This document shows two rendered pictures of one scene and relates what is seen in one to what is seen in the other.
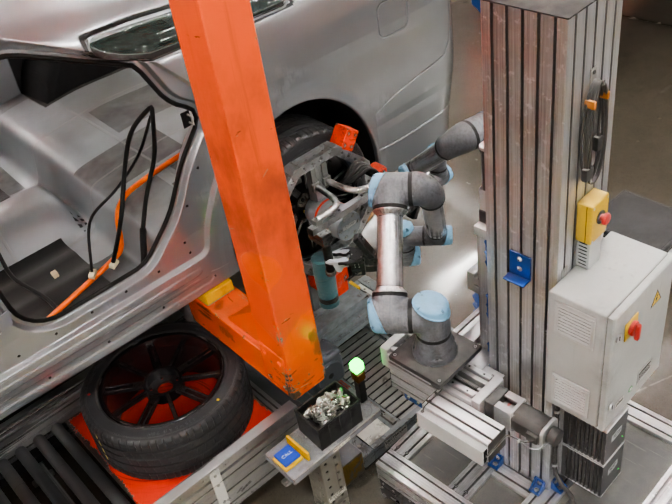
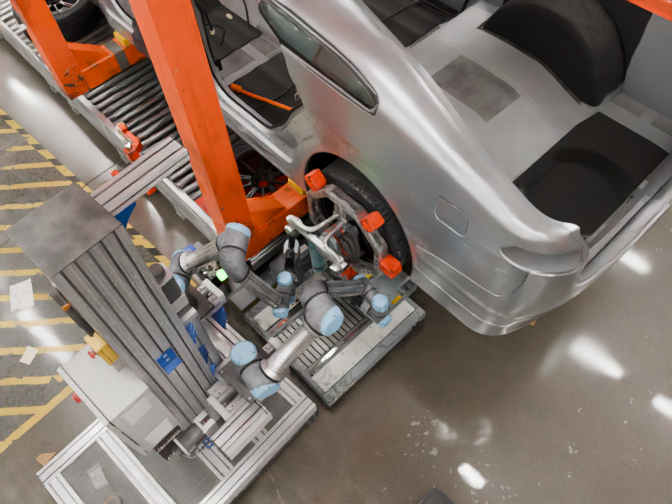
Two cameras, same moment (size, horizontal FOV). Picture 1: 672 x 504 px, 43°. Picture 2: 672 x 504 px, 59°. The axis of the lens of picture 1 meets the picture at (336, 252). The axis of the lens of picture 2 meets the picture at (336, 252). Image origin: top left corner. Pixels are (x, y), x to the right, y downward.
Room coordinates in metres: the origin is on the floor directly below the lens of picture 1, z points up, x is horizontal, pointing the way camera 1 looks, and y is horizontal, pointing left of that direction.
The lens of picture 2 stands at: (2.67, -1.72, 3.43)
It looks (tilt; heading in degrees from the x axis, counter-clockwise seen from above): 58 degrees down; 86
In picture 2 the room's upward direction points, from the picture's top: 5 degrees counter-clockwise
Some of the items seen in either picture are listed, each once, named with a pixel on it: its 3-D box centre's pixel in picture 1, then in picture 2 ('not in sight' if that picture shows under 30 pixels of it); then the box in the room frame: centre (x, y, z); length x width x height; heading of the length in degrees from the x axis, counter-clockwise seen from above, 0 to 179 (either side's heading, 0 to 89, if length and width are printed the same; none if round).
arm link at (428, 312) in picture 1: (429, 314); (174, 289); (1.98, -0.27, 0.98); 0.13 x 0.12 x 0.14; 76
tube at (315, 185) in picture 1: (315, 196); (313, 213); (2.69, 0.04, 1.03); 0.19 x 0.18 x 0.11; 36
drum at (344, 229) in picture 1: (332, 216); (336, 238); (2.79, -0.01, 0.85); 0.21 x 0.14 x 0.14; 36
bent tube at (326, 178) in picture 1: (353, 173); (341, 236); (2.80, -0.12, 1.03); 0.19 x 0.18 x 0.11; 36
